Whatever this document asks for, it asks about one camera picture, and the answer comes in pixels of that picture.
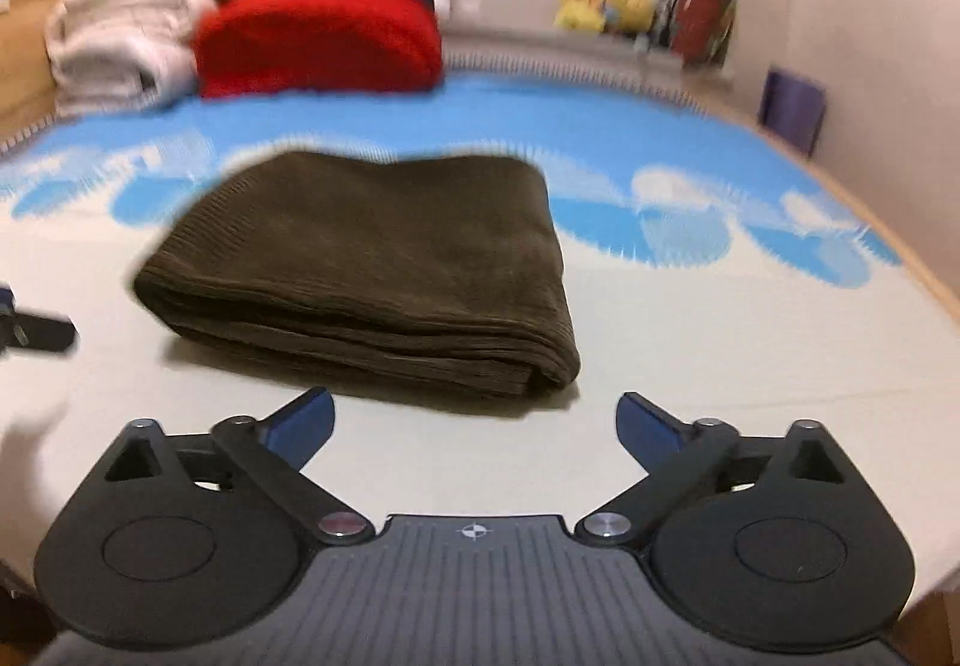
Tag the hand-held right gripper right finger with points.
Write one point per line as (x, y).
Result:
(646, 427)

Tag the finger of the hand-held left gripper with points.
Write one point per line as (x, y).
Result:
(37, 333)

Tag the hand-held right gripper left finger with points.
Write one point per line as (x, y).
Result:
(301, 426)

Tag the blue cloud print bedsheet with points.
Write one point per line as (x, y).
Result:
(675, 133)

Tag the beige folded quilt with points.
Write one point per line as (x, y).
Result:
(112, 43)

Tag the purple box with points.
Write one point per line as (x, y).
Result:
(791, 111)

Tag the red folded blanket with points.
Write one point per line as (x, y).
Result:
(322, 36)

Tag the red bag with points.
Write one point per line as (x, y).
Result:
(701, 21)

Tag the white window sill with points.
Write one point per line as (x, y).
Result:
(525, 32)

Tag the yellow plush toy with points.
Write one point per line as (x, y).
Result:
(600, 6)

